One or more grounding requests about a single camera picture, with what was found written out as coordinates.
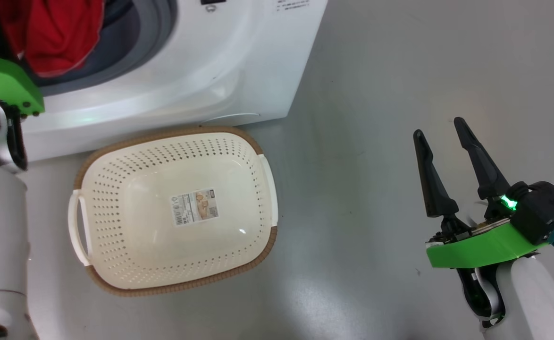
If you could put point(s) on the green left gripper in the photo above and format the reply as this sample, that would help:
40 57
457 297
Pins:
3 82

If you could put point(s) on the cream perforated laundry basket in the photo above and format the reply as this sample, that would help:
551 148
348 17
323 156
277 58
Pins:
163 245

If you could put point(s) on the red and white garment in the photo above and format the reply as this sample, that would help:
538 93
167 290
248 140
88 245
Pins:
60 33

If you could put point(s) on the white front-load washing machine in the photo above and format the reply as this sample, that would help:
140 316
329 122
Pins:
201 61

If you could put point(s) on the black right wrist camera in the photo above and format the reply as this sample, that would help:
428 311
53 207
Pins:
543 212

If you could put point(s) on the paper label inside basket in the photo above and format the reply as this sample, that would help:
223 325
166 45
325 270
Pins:
194 207

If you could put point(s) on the grey rubber door gasket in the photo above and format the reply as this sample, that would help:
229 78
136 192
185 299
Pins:
135 42

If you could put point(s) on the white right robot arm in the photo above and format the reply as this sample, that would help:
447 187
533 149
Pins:
536 302

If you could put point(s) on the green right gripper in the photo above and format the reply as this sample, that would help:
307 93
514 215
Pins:
484 245

